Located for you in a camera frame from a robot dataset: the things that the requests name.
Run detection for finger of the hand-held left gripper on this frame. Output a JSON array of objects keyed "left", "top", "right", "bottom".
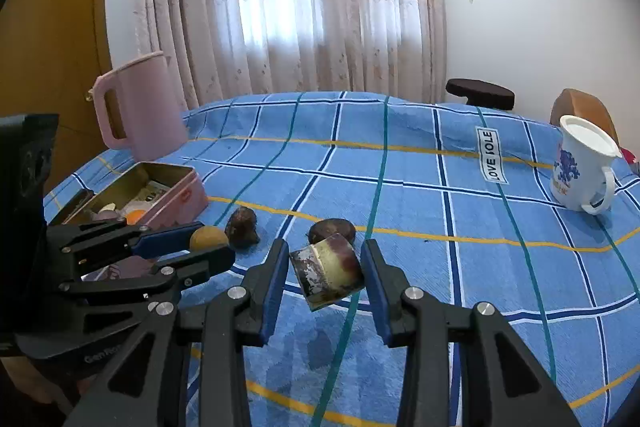
[
  {"left": 60, "top": 247, "right": 236, "bottom": 305},
  {"left": 47, "top": 217, "right": 206, "bottom": 279}
]

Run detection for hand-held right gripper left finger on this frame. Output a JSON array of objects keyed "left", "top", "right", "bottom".
[{"left": 65, "top": 239, "right": 291, "bottom": 427}]

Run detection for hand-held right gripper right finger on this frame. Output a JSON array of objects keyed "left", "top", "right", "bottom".
[{"left": 360, "top": 238, "right": 583, "bottom": 427}]

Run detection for small tan longan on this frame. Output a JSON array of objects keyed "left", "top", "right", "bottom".
[{"left": 190, "top": 226, "right": 230, "bottom": 253}]

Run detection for pink metal tin box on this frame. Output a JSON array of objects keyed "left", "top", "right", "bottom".
[{"left": 62, "top": 162, "right": 210, "bottom": 283}]

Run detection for cut passion fruit brown face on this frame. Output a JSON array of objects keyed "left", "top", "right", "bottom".
[{"left": 289, "top": 233, "right": 365, "bottom": 310}]

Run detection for person's left forearm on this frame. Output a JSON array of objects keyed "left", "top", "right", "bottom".
[{"left": 0, "top": 354, "right": 81, "bottom": 413}]

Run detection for folded printed paper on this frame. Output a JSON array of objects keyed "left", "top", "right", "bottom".
[{"left": 132, "top": 181, "right": 168, "bottom": 208}]

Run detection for dark wrinkled passion fruit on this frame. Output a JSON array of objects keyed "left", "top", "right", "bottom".
[
  {"left": 225, "top": 207, "right": 261, "bottom": 249},
  {"left": 307, "top": 218, "right": 357, "bottom": 245}
]

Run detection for blue checked blanket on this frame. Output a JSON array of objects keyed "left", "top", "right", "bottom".
[{"left": 42, "top": 92, "right": 640, "bottom": 427}]

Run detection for pink electric kettle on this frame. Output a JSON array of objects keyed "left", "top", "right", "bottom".
[{"left": 92, "top": 51, "right": 190, "bottom": 162}]

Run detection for wooden door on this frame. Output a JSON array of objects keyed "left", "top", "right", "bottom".
[{"left": 0, "top": 0, "right": 115, "bottom": 208}]

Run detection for dark round stool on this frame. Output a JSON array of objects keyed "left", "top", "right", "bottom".
[{"left": 445, "top": 78, "right": 516, "bottom": 112}]

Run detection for white cup blue print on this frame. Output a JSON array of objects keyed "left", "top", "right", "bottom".
[{"left": 550, "top": 127, "right": 618, "bottom": 215}]

